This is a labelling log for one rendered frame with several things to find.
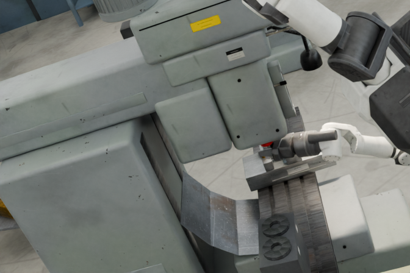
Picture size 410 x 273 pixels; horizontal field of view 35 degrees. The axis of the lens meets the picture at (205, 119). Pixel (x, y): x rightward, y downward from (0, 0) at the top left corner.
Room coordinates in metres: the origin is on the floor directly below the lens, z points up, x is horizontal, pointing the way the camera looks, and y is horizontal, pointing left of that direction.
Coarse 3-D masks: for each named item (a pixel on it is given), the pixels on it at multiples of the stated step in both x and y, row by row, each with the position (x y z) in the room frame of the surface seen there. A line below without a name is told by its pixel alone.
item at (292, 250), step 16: (272, 224) 1.64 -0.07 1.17; (288, 224) 1.60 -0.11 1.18; (272, 240) 1.56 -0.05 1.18; (288, 240) 1.53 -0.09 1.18; (272, 256) 1.49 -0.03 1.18; (288, 256) 1.48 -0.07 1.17; (304, 256) 1.57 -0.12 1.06; (272, 272) 1.47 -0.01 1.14; (288, 272) 1.46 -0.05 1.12; (304, 272) 1.47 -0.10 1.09
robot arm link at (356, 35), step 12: (348, 24) 1.48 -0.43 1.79; (360, 24) 1.48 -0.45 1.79; (372, 24) 1.47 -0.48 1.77; (336, 36) 1.43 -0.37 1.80; (348, 36) 1.47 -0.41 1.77; (360, 36) 1.46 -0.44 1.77; (372, 36) 1.46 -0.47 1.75; (324, 48) 1.45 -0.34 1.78; (336, 48) 1.47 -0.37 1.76; (348, 48) 1.44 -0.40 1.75; (360, 48) 1.44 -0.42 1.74; (372, 48) 1.46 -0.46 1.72; (360, 60) 1.42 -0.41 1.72
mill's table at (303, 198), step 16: (288, 128) 2.42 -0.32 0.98; (304, 128) 2.49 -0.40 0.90; (304, 176) 2.06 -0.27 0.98; (272, 192) 2.06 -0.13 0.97; (288, 192) 2.02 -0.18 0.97; (304, 192) 1.98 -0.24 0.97; (272, 208) 1.97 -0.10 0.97; (288, 208) 1.93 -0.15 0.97; (304, 208) 1.88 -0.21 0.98; (320, 208) 1.84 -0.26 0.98; (304, 224) 1.80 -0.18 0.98; (320, 224) 1.77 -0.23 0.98; (304, 240) 1.72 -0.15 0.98; (320, 240) 1.69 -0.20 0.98; (320, 256) 1.62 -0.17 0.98; (320, 272) 1.57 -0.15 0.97; (336, 272) 1.53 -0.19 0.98
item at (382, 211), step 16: (384, 192) 2.02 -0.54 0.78; (400, 192) 1.99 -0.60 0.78; (368, 208) 1.97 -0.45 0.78; (384, 208) 1.93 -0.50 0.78; (400, 208) 1.90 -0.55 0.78; (368, 224) 1.89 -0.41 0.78; (384, 224) 1.85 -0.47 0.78; (400, 224) 1.82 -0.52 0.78; (384, 240) 1.78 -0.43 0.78; (400, 240) 1.75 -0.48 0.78; (224, 256) 2.04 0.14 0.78; (368, 256) 1.75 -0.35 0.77; (384, 256) 1.74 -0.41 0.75; (400, 256) 1.73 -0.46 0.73; (224, 272) 1.95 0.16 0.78; (352, 272) 1.77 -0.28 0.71; (368, 272) 1.76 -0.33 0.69
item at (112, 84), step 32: (64, 64) 2.12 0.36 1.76; (96, 64) 2.00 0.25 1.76; (128, 64) 1.91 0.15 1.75; (160, 64) 1.89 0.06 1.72; (0, 96) 2.07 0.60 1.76; (32, 96) 1.98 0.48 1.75; (64, 96) 1.96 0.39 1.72; (96, 96) 1.94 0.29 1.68; (128, 96) 1.92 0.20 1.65; (160, 96) 1.90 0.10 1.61; (0, 128) 2.01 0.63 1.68; (32, 128) 1.99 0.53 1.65; (64, 128) 1.96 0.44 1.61; (96, 128) 1.95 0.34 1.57; (0, 160) 2.03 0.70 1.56
